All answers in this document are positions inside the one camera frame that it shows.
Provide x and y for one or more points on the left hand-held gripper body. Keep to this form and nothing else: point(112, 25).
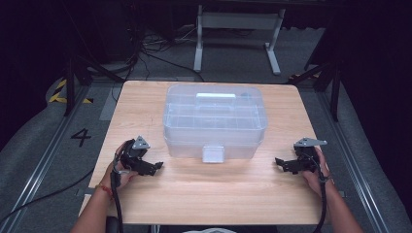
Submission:
point(136, 160)

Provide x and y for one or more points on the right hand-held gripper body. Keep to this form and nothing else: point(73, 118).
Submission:
point(306, 160)

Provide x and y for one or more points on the clear plastic storage box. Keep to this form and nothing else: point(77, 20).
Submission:
point(215, 124)

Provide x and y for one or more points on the person's right hand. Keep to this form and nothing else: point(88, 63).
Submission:
point(315, 183)

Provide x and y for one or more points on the person's left hand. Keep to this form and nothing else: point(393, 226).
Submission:
point(113, 176)

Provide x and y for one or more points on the black tripod stand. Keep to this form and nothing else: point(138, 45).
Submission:
point(72, 81)
point(333, 84)

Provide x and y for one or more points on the grey metal stand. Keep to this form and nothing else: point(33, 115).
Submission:
point(238, 21)

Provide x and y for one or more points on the metal floor rail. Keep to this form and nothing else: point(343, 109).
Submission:
point(42, 161)
point(351, 161)

